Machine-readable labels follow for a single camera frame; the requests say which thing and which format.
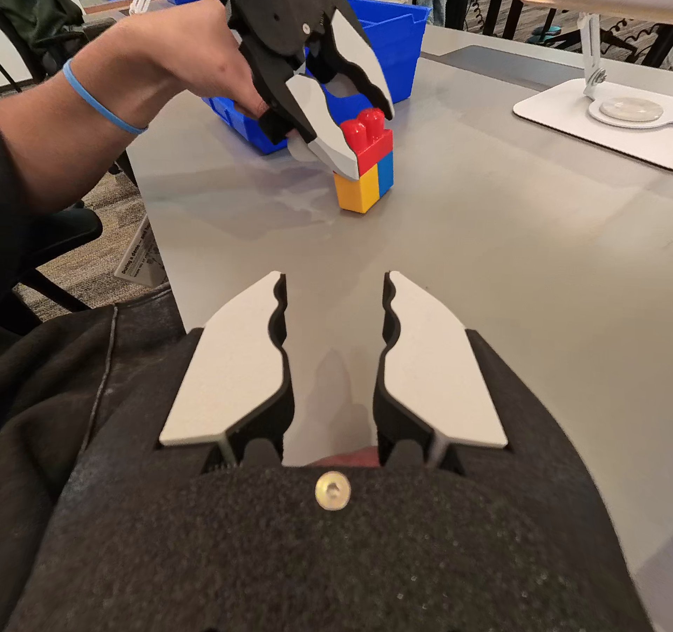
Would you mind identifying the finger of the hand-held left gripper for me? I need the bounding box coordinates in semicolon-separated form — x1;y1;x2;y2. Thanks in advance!
285;73;363;181
305;0;396;121

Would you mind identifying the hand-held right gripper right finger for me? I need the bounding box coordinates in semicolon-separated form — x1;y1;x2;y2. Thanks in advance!
372;270;510;468

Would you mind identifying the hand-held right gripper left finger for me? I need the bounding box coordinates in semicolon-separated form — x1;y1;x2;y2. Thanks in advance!
159;271;296;468

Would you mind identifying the red two-stud block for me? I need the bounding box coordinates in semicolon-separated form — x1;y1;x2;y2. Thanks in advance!
340;108;395;178

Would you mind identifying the yellow one-stud block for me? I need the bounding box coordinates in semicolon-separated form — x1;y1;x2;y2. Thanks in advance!
334;161;380;215

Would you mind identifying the blue toy block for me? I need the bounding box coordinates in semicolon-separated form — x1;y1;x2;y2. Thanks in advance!
376;151;395;203

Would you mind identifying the person's left forearm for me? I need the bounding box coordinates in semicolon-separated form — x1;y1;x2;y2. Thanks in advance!
0;61;143;212

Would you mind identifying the grey desk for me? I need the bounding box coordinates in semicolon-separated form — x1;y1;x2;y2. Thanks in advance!
126;25;673;591

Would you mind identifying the person's left hand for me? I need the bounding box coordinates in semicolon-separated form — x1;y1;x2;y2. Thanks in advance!
108;0;270;124

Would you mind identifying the printed paper sheet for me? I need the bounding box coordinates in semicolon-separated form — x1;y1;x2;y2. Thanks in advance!
115;216;169;288

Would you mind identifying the person's dark clothing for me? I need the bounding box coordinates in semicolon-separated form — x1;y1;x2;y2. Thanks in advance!
0;132;187;632

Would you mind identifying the blue wristband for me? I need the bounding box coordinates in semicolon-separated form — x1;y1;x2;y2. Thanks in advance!
63;59;149;136

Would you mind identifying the black office chair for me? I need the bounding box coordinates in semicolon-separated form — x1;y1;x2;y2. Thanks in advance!
0;9;117;86
0;206;103;335

